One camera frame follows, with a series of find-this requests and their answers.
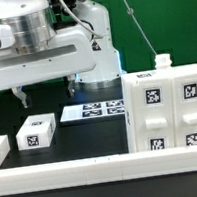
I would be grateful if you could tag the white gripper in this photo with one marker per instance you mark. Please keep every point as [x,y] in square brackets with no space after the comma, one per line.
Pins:
[69,51]

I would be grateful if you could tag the small white tagged box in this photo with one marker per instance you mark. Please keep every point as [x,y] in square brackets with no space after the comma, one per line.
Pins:
[36,132]

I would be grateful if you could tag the white cabinet body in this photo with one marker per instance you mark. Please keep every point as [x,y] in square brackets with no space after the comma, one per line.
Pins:
[131,83]

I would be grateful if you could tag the white cabinet door piece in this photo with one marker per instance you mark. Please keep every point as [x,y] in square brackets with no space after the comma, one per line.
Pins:
[185,97]

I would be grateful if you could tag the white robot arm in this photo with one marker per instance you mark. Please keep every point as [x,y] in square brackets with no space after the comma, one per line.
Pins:
[42,40]

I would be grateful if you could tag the flat white tagged panel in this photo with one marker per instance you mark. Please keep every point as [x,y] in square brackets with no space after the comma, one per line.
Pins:
[92,110]

